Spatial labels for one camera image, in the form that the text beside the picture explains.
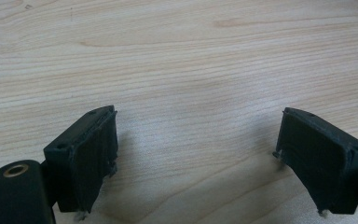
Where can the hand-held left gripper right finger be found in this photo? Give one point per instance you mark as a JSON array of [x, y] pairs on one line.
[[320, 155]]

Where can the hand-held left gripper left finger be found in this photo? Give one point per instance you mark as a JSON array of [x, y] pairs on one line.
[[84, 155]]

